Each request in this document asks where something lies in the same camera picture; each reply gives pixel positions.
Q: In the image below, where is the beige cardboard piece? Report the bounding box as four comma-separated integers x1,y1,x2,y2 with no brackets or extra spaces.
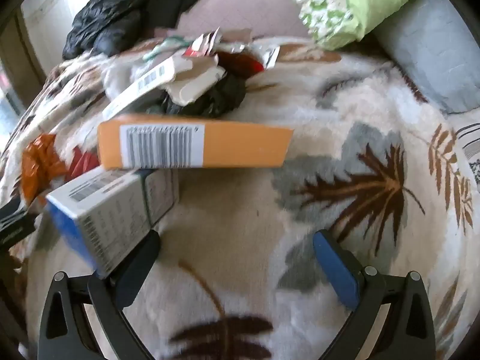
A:
165,54,226,106

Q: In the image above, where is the blue and white box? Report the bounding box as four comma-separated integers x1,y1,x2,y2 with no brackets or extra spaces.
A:
46,169,181,279

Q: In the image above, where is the green patterned quilt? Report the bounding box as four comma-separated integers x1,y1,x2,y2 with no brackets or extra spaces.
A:
272,0,430,51

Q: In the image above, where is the grey quilted pillow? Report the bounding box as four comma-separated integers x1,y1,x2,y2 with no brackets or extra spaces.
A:
371,0,480,115

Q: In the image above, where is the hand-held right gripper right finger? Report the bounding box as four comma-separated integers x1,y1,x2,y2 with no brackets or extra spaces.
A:
313,229,437,360

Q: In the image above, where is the leaf print blanket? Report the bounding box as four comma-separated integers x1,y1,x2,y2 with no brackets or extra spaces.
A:
0,37,480,360

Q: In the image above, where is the small black plastic bag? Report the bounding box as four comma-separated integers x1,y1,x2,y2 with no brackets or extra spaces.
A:
146,73,247,118

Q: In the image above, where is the long white box with barcode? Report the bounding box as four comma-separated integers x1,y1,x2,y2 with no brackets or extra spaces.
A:
101,57,177,121

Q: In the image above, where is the black puffy jacket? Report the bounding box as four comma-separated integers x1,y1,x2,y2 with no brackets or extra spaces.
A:
62,0,166,61

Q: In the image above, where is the mauve bed sheet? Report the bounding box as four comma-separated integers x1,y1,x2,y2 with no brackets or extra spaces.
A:
176,0,312,42

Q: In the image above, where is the small silver packet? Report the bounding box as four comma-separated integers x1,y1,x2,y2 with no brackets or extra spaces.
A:
262,47,282,69

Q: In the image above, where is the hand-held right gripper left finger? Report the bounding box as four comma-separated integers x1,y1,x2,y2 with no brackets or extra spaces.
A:
37,229,162,360

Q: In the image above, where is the glossy red wrapper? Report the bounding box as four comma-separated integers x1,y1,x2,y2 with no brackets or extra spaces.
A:
215,50,265,76

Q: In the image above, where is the small red wrapper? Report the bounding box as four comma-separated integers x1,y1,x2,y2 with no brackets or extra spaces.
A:
69,146,101,181

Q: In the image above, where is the orange box with barcode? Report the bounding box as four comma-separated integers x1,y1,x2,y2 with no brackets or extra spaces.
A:
97,113,294,170

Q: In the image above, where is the silver foil wrapper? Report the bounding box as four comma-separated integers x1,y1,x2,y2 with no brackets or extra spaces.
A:
186,28,222,59

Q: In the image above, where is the green and white wrapper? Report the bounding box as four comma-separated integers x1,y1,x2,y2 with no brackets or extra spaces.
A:
144,35,188,61

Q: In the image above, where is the torn brown cardboard piece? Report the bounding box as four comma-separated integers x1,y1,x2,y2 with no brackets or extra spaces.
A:
219,28,253,42

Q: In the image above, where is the orange wrapper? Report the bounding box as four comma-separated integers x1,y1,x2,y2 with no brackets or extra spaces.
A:
20,134,72,205

